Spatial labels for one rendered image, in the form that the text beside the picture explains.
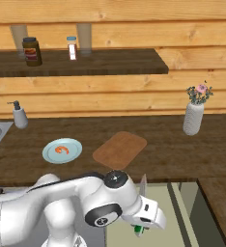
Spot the grey soap dispenser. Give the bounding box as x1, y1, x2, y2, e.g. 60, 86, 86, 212
7, 99, 29, 130

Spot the brown wooden cutting board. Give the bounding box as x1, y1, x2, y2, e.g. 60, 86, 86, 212
92, 130, 148, 171

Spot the light blue plate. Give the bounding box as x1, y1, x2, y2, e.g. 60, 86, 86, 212
42, 137, 83, 165

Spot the dark jar with red label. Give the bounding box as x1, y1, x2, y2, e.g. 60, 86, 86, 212
21, 37, 43, 68

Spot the orange shrimp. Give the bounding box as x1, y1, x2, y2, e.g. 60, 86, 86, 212
54, 145, 71, 155

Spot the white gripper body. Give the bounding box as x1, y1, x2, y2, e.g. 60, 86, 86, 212
149, 200, 168, 232

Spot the dark wooden shelf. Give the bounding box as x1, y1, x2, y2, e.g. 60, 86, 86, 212
0, 47, 170, 78

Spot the green handled knife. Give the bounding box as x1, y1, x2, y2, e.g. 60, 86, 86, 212
132, 173, 149, 238

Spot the white textured vase with flowers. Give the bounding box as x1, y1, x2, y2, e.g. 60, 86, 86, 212
182, 84, 214, 136

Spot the open drawer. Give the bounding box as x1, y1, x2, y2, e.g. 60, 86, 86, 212
104, 180, 226, 247

